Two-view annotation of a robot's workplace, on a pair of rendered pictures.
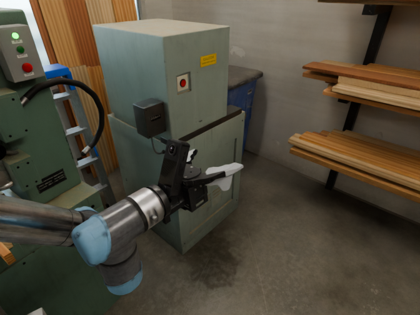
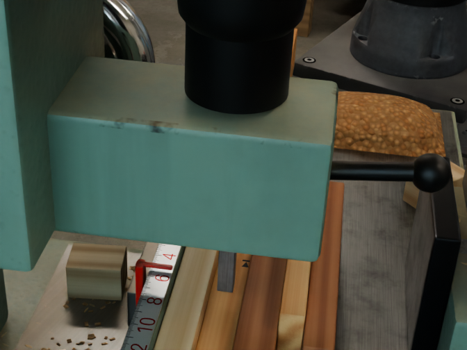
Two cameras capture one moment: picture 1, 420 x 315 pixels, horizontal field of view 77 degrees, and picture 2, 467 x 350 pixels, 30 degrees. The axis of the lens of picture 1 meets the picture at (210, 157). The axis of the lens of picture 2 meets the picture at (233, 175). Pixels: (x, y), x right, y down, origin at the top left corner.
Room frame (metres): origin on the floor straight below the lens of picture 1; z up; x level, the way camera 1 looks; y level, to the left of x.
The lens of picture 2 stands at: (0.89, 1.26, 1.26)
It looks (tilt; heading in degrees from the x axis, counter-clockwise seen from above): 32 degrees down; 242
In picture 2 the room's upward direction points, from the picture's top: 3 degrees clockwise
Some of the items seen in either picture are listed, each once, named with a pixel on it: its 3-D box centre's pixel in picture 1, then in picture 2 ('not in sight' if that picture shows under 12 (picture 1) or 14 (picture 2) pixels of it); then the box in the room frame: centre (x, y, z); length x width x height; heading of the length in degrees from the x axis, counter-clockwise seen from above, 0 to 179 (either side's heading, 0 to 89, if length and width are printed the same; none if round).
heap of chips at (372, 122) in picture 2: not in sight; (373, 114); (0.47, 0.72, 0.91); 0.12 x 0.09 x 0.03; 145
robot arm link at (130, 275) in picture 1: (116, 259); not in sight; (0.34, 0.19, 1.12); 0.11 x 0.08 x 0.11; 47
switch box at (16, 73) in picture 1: (17, 53); not in sight; (0.90, 0.62, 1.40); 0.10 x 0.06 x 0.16; 145
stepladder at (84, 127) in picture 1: (79, 150); not in sight; (1.64, 0.95, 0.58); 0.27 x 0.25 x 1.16; 48
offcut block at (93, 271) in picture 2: not in sight; (97, 271); (0.73, 0.72, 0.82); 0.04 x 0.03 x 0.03; 152
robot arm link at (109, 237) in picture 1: (110, 232); not in sight; (0.32, 0.18, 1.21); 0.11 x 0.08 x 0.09; 137
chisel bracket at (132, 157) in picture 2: not in sight; (194, 165); (0.73, 0.91, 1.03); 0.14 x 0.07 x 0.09; 145
